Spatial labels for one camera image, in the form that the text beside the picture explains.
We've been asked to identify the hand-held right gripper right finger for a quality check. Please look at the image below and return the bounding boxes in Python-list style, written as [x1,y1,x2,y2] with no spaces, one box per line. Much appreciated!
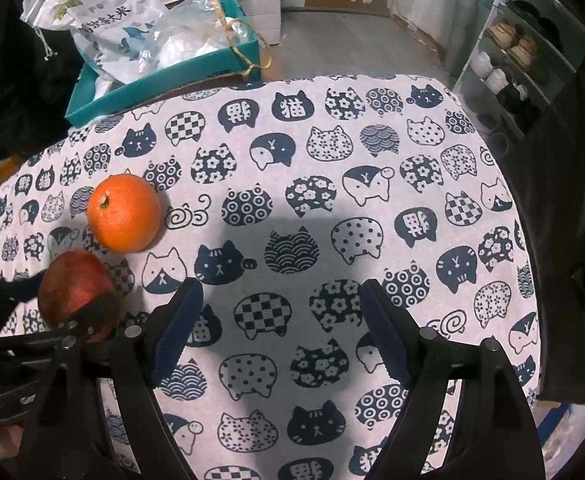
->
[361,279,548,480]

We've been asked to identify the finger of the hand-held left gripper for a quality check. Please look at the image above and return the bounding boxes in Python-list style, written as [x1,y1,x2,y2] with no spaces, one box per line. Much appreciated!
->
[0,270,48,307]
[0,292,123,351]

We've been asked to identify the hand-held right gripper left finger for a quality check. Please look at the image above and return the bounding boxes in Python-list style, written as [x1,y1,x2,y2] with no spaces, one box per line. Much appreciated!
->
[20,277,206,480]

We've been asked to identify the red yellow apple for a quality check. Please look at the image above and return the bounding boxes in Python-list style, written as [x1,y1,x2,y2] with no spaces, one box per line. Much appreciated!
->
[38,250,122,343]

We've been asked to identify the large orange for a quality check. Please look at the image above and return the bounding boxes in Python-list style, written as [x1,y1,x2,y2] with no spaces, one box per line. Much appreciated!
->
[86,172,163,253]

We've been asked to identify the cat print tablecloth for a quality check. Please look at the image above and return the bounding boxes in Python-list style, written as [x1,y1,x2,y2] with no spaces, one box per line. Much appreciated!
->
[0,74,540,480]

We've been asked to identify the dark hanging clothes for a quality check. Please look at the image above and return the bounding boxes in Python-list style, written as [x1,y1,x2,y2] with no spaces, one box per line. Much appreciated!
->
[0,0,86,161]

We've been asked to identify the teal cardboard box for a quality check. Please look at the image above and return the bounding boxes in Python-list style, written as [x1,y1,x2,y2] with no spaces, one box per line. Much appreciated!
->
[65,0,263,128]

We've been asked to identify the black shoe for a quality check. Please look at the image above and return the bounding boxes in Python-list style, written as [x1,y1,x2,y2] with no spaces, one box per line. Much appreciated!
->
[497,80,529,111]

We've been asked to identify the white printed rice bag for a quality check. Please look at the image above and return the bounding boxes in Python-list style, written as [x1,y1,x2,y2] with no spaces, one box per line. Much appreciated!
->
[21,0,168,86]

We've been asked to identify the white shoe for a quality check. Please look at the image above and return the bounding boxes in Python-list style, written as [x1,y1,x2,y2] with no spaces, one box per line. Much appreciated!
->
[472,51,495,78]
[486,67,509,95]

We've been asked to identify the gold ribbon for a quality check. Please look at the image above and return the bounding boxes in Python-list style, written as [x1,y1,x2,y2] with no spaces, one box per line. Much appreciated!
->
[225,17,273,81]

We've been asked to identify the clear plastic bag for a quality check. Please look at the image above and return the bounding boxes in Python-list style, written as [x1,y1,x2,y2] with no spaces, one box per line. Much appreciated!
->
[157,0,256,68]

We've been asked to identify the brown shoe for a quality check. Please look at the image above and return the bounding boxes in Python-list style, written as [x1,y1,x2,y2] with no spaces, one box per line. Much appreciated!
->
[487,19,518,50]
[509,35,539,67]

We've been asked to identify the pale shoe rack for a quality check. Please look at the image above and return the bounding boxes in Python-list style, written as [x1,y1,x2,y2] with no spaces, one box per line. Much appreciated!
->
[452,0,585,136]

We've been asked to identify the white ribbed panel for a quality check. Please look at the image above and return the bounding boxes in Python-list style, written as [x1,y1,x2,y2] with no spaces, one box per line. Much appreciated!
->
[230,0,284,46]

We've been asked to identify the dark low shoe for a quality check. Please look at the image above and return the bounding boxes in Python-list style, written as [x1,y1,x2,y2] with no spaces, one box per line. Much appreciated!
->
[507,0,563,36]

